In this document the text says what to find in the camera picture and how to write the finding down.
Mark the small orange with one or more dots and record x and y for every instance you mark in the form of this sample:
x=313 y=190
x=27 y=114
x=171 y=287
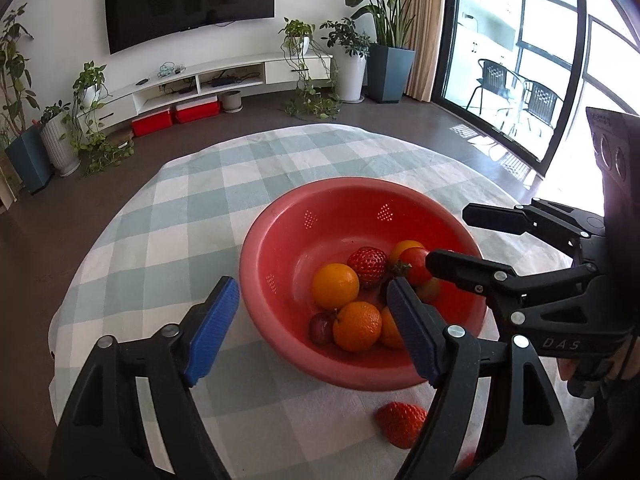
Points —
x=402 y=249
x=391 y=330

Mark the tall leafy plant blue pot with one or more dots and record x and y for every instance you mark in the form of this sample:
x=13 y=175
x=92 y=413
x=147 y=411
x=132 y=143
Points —
x=30 y=160

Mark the black set-top box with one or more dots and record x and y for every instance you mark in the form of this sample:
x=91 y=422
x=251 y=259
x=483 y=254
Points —
x=222 y=81

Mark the plant in ribbed white pot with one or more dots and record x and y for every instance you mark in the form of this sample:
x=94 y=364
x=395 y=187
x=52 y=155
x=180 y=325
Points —
x=60 y=145

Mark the red strawberry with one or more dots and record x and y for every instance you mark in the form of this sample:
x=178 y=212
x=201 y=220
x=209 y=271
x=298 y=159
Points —
x=367 y=265
x=397 y=422

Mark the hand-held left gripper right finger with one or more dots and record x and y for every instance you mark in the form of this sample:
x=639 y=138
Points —
x=410 y=330

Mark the red tomato with green stem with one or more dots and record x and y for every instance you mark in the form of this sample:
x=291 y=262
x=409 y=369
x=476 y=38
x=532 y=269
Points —
x=415 y=267

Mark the dark orange tangerine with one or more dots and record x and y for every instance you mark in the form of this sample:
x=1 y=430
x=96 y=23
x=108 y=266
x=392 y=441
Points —
x=356 y=327

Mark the white television cabinet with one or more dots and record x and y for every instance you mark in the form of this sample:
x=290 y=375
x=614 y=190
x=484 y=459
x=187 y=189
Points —
x=290 y=71

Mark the red storage box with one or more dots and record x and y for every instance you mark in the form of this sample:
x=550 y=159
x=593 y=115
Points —
x=197 y=111
x=152 y=123

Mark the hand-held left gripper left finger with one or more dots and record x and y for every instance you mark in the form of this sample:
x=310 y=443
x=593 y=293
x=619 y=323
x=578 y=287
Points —
x=215 y=330

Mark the person's right hand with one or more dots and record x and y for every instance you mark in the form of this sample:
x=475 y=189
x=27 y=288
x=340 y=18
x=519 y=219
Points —
x=566 y=369

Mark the red plastic colander bowl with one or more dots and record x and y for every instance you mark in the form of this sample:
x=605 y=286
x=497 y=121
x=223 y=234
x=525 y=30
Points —
x=300 y=240

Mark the trailing pothos white pot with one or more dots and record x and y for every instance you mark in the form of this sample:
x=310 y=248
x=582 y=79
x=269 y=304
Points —
x=90 y=94
x=300 y=42

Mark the black wall television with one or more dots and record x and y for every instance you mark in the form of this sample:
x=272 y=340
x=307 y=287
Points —
x=190 y=0

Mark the black balcony chair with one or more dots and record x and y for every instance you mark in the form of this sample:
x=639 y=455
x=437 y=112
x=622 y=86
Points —
x=542 y=102
x=492 y=80

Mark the bird of paradise dark pot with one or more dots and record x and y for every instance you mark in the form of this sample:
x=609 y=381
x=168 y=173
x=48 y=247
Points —
x=392 y=72

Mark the sliding glass door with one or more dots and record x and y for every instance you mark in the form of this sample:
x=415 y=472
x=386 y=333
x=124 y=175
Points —
x=450 y=35

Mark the beige curtain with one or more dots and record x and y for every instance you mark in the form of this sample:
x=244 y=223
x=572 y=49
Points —
x=425 y=35

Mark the small grey pot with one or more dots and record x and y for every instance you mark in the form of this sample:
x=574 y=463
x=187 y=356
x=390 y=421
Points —
x=231 y=102

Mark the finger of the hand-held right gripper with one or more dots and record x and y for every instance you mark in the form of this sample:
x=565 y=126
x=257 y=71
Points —
x=495 y=216
x=465 y=267

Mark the checked green white tablecloth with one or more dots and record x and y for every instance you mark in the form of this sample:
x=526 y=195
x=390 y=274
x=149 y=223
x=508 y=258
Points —
x=200 y=200

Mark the small reddish brown fruit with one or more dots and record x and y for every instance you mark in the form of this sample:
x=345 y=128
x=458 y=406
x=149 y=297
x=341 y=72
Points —
x=429 y=291

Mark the large light orange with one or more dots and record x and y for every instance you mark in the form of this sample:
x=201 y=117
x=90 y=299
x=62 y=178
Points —
x=335 y=285

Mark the bushy plant tall white pot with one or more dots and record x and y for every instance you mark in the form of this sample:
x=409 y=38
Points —
x=352 y=77

